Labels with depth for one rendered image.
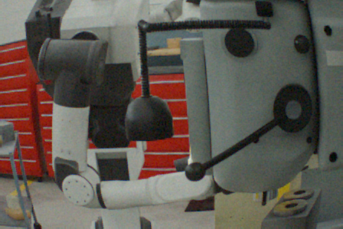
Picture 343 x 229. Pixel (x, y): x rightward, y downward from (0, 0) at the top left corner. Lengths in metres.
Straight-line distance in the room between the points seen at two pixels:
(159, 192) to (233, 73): 0.49
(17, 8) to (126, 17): 9.63
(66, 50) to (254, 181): 0.56
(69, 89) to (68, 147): 0.13
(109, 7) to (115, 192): 0.41
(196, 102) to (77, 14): 0.53
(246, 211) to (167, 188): 1.56
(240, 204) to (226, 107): 1.96
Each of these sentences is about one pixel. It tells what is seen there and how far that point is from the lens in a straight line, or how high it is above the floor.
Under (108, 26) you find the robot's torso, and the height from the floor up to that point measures 1.57.
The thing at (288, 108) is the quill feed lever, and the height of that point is 1.46.
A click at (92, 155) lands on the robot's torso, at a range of 1.78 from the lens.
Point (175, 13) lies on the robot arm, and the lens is 1.98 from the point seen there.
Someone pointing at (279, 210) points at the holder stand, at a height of 1.16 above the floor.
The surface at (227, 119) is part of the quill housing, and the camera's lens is 1.02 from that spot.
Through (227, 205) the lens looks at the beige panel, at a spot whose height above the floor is 0.73.
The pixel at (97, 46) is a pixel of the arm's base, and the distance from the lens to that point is 1.42.
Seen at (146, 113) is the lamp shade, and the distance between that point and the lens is 1.08.
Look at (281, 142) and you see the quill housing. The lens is 1.01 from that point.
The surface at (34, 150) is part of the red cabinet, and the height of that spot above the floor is 0.35.
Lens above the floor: 1.62
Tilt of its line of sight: 8 degrees down
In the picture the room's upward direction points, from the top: 5 degrees counter-clockwise
